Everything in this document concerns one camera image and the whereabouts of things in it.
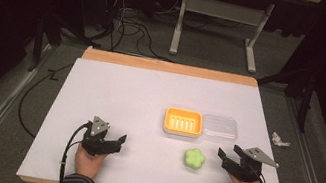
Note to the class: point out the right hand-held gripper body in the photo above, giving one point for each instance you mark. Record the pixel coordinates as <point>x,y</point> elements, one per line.
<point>247,170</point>

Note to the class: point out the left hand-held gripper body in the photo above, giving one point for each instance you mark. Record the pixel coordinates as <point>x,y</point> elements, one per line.
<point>95,142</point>

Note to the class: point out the person's left hand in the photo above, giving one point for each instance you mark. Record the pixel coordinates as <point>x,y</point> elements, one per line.
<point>87,164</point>

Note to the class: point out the clear plastic lid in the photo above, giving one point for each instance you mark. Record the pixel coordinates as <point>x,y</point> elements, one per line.
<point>220,128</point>

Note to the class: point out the green flower-shaped soap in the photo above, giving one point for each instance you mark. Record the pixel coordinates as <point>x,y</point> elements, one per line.
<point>194,159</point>

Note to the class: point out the crumpled white paper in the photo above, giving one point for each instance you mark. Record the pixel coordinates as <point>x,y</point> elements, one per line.
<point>279,140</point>

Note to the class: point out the white table cover sheet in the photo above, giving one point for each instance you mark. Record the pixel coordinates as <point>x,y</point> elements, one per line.
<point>116,96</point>

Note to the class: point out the yellow soap dish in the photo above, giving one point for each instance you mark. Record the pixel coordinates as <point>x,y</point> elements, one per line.
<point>183,122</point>

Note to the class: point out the black stand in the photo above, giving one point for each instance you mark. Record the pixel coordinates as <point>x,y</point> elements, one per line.
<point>307,96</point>
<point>39,42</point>

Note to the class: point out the white metal frame desk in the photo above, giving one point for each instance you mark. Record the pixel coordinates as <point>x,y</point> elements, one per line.
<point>222,10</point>

